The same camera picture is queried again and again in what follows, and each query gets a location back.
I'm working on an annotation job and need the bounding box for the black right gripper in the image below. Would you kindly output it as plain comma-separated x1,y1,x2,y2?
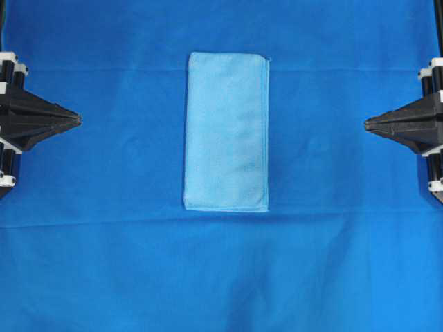
364,57,442,203

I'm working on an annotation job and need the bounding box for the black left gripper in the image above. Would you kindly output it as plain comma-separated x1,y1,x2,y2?
1,52,81,199

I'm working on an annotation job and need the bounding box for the light blue towel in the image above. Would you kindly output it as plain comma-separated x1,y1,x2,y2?
183,52,270,212

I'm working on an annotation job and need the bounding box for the blue table cloth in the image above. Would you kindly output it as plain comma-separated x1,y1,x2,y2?
1,1,442,331

